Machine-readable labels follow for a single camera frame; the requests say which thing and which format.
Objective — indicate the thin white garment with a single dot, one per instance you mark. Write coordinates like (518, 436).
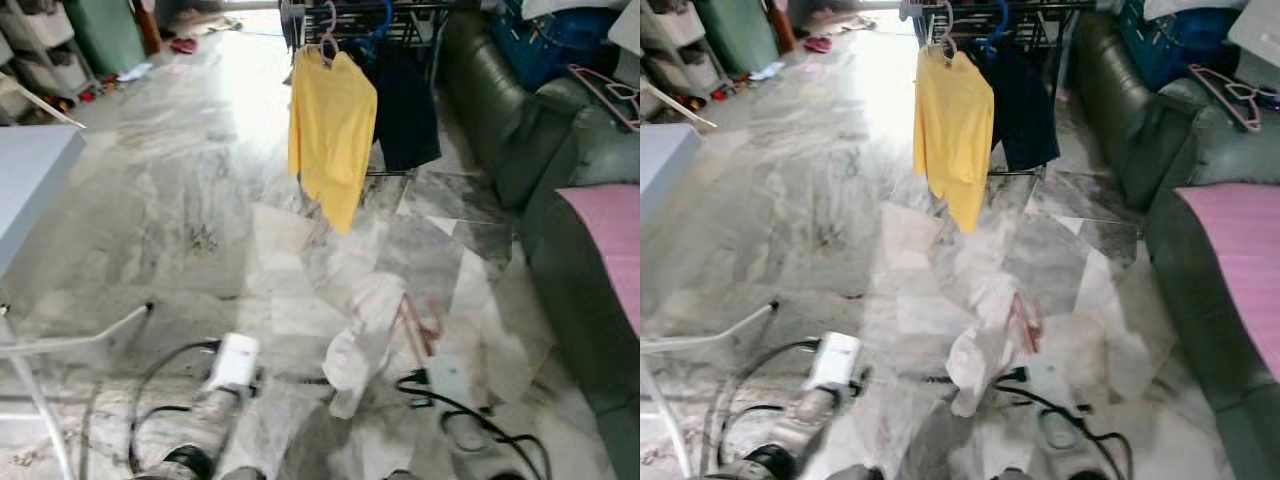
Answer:
(365, 340)
(980, 340)

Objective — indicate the pink plastic clothes hanger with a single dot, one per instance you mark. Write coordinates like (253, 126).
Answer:
(945, 40)
(325, 40)
(1225, 95)
(605, 95)
(420, 325)
(1025, 320)

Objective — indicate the blue plastic clothes hanger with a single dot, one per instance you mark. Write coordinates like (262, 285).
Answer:
(385, 20)
(1002, 20)

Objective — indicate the robot right leg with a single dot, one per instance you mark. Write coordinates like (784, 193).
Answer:
(1010, 474)
(400, 475)

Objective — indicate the robot leg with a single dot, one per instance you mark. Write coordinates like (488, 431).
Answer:
(242, 473)
(855, 472)
(1010, 474)
(400, 475)

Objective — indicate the robot left leg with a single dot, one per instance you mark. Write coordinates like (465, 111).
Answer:
(855, 472)
(242, 473)

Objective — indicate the leather sofa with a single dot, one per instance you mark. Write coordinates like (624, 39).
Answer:
(570, 280)
(1190, 300)

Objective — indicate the pink blanket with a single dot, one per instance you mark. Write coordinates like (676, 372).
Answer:
(1240, 270)
(610, 250)

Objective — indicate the yellow shirt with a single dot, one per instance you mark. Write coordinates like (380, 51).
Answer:
(330, 130)
(955, 130)

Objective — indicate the navy garment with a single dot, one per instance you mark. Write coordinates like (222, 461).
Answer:
(410, 110)
(1030, 110)

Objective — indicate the pale blue folding table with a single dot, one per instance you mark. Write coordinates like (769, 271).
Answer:
(30, 180)
(665, 170)

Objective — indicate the white crumpled bag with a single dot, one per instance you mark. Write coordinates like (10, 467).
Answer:
(766, 71)
(133, 71)

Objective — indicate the beige plastic high chair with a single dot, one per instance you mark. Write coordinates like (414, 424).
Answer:
(45, 105)
(685, 108)

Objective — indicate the red slipper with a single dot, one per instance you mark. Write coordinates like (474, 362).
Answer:
(817, 44)
(184, 45)

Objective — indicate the green cabinet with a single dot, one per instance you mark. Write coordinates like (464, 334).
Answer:
(105, 35)
(738, 35)

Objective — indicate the blue fabric item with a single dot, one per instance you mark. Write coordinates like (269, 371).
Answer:
(550, 45)
(1175, 45)

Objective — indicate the grey trolley with white baskets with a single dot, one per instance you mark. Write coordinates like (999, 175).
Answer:
(675, 50)
(40, 50)

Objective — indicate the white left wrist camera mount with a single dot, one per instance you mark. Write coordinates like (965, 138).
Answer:
(232, 362)
(835, 360)

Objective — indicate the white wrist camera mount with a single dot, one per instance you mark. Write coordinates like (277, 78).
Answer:
(1045, 385)
(835, 360)
(232, 362)
(450, 385)

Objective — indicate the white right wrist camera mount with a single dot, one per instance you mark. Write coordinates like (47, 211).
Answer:
(1045, 385)
(450, 385)

